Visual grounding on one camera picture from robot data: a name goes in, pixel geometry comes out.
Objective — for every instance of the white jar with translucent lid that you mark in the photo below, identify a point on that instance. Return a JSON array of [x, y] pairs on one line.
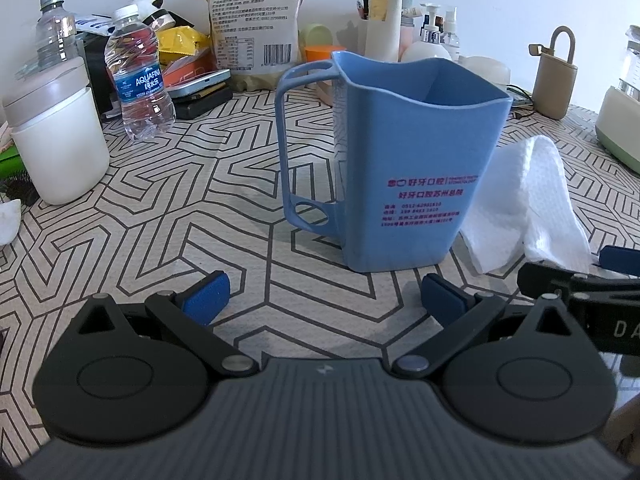
[[55, 135]]

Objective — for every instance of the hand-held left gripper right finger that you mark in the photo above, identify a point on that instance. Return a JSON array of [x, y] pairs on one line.
[[442, 301]]

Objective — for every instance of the orange flat box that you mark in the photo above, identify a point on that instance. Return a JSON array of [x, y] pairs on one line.
[[187, 67]]

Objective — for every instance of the panda plush toy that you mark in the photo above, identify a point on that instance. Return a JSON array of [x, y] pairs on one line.
[[150, 10]]

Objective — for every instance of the black upright box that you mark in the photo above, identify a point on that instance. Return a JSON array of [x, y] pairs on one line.
[[97, 75]]

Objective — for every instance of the white paper towel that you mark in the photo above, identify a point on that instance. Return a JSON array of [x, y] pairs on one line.
[[530, 200]]

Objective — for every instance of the blue and white packet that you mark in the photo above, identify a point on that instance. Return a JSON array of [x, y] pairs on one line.
[[92, 24]]

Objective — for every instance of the clear spray bottle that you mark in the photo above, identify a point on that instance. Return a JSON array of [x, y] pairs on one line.
[[451, 35]]

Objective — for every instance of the silver phone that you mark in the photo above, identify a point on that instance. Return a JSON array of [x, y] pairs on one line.
[[200, 82]]

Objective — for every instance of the clear empty plastic bottle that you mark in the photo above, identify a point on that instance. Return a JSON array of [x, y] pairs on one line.
[[54, 30]]

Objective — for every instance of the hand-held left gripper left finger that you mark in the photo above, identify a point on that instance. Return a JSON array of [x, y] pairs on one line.
[[207, 299]]

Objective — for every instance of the black flat box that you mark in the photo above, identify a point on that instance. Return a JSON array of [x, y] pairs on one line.
[[202, 102]]

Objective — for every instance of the water bottle with blue label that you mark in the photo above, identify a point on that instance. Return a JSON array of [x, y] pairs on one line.
[[140, 85]]

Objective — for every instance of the white pen holder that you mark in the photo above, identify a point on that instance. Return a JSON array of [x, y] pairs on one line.
[[364, 30]]

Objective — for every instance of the green small object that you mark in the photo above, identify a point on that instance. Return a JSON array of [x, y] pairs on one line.
[[7, 157]]

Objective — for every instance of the yellow snack packet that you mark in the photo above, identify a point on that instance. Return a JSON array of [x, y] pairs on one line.
[[182, 40]]

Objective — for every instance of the jar with orange lid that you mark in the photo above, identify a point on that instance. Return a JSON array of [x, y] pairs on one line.
[[320, 55]]

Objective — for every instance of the pink cosmetic bottle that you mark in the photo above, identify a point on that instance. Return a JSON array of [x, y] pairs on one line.
[[407, 20]]

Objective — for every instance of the white pump bottle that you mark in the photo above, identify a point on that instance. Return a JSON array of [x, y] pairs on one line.
[[427, 50]]

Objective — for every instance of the white round humidifier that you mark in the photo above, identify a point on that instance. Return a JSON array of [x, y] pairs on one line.
[[487, 72]]

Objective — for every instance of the green round lid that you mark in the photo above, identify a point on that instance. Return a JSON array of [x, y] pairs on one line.
[[315, 35]]

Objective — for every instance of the white cosmetic tube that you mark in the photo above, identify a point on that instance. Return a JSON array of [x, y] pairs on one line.
[[384, 15]]

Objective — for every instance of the beige printed food bag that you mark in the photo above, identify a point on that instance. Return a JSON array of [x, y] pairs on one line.
[[255, 20]]

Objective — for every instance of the black hairbrush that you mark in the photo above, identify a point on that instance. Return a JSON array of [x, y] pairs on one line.
[[17, 187]]

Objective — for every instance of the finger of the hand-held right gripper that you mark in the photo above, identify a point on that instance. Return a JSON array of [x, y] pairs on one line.
[[545, 276], [620, 261]]

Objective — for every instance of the white glass electric kettle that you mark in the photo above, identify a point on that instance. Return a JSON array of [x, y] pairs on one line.
[[622, 110]]

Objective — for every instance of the geometric patterned tablecloth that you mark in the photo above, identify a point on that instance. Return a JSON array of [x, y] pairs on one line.
[[200, 185]]

